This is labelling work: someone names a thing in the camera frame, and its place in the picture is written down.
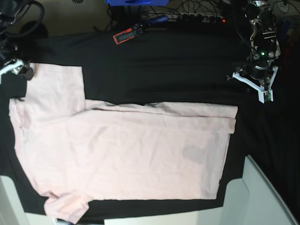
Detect red clamp at right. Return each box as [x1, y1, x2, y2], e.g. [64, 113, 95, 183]
[282, 41, 294, 65]

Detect pink T-shirt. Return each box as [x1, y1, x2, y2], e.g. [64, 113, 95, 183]
[9, 63, 238, 223]

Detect black table cloth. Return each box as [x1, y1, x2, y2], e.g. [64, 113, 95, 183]
[13, 30, 300, 224]

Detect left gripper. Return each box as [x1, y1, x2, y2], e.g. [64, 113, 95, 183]
[227, 61, 279, 103]

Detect red black blue clamp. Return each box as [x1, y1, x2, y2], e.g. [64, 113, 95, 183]
[113, 15, 169, 45]

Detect black power strip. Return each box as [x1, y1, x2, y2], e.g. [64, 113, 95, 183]
[172, 14, 227, 24]

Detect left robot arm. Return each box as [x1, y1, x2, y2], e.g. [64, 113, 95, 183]
[230, 0, 281, 103]

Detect white cabinet left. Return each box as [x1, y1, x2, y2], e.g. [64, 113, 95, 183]
[0, 175, 57, 225]

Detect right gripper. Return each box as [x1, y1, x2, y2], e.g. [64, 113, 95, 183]
[0, 59, 34, 81]

